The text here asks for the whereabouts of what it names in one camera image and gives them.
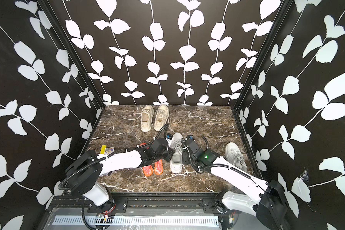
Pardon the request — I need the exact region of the red insole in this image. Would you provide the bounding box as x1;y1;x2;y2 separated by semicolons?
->
154;159;163;175
139;147;153;177

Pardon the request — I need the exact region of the white sneaker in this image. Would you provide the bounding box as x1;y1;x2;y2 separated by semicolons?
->
225;142;247;172
170;132;183;174

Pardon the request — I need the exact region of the beige sneaker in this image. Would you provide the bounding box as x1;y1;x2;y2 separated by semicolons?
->
140;105;154;132
154;104;169;131

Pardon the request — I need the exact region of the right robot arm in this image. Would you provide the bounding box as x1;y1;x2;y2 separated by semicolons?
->
181;139;291;230

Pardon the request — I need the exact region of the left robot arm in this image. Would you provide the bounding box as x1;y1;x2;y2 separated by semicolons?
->
58;138;175;207

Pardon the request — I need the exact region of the colourful card box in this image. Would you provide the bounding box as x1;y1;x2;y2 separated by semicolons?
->
104;147;115;155

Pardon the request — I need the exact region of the yellow card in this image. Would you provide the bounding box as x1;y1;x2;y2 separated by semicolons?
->
100;145;107;155

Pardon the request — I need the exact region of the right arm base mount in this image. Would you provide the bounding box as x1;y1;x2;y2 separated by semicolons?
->
198;196;242;215

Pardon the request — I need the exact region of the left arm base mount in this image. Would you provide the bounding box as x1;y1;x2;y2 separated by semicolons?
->
86;195;128;215

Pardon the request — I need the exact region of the white vented rail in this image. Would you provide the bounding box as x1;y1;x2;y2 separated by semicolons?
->
51;215;220;227

